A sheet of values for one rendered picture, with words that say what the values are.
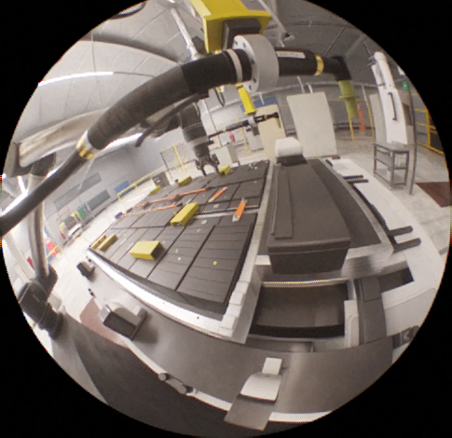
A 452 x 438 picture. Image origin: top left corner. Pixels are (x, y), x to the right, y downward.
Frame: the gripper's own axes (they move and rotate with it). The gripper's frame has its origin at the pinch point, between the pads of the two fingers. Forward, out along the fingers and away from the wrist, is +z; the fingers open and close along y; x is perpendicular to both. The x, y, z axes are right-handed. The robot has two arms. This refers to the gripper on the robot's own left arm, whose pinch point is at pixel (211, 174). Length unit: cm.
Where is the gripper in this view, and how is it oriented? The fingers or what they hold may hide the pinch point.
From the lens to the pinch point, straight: 75.6
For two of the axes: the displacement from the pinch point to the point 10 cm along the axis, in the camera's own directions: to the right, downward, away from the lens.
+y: 7.7, 0.5, -6.3
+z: 3.2, 8.3, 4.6
